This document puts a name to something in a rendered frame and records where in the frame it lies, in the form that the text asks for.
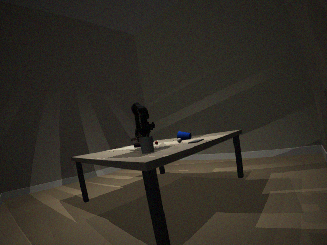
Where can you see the blue cup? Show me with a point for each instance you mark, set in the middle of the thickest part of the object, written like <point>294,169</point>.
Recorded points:
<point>183,135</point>

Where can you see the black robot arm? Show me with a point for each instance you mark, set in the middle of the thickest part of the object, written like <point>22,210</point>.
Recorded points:
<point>137,109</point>

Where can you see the dark grey cup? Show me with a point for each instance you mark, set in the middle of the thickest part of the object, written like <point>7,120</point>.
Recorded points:
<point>146,144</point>

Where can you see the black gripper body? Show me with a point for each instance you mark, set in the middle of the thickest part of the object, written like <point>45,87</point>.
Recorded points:
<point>143,127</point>

